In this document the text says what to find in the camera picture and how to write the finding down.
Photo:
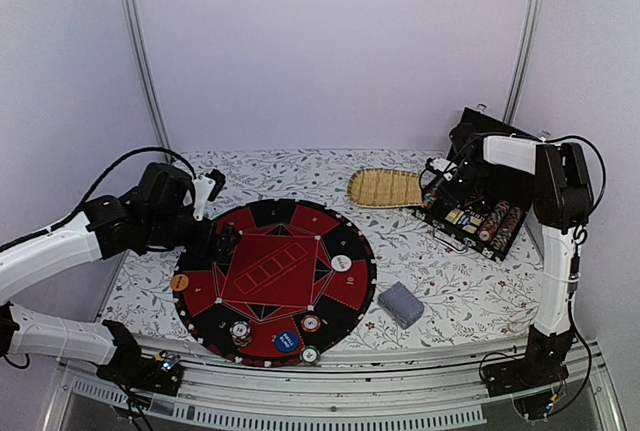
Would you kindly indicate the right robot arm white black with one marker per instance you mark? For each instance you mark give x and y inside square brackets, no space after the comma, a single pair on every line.
[563,201]

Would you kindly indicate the right multicolour chip row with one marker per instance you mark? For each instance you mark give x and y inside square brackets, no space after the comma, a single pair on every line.
[498,229]

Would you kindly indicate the blue small blind button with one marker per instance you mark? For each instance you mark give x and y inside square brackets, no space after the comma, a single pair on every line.
[287,341]

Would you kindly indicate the woven bamboo tray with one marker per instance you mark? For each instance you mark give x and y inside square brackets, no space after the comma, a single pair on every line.
[384,188]

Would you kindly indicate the aluminium frame post left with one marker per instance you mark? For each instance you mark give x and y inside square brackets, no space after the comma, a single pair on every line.
[141,60]

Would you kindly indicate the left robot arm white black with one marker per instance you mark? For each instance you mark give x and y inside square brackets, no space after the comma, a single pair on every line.
[91,233]

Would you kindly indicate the aluminium frame post right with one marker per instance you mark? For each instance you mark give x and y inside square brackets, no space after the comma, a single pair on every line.
[531,18]

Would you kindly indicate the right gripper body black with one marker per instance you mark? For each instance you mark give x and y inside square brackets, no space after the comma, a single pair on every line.
[469,174]

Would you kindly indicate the aluminium front rail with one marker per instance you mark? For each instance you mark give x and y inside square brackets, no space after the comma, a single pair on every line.
[409,389]

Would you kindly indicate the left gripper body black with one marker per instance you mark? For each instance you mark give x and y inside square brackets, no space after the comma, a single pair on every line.
[165,231]

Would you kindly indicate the red white poker chip stack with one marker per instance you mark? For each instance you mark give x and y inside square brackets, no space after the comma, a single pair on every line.
[310,323]

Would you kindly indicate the blue white poker chip stack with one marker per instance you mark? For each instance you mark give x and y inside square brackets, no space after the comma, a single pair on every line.
[241,334]

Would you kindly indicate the black poker set case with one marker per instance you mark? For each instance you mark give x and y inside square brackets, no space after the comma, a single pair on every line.
[496,183]

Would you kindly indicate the white dealer button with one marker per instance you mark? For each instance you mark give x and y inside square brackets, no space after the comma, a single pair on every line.
[341,263]

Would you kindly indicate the round red black poker mat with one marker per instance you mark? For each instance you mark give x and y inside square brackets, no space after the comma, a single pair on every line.
[279,272]

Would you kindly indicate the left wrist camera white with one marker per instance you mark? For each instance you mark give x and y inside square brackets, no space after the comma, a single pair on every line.
[207,187]

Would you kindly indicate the aluminium frame post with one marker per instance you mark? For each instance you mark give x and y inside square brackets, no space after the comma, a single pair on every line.
[141,60]
[531,18]

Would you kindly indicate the blue Texas Hold'em card box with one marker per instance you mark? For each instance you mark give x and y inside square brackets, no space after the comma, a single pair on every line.
[467,220]

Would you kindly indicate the green poker chip stack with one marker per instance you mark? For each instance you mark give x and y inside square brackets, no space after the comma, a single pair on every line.
[309,355]

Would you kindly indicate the orange big blind button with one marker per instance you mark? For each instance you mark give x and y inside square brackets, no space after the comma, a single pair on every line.
[179,282]

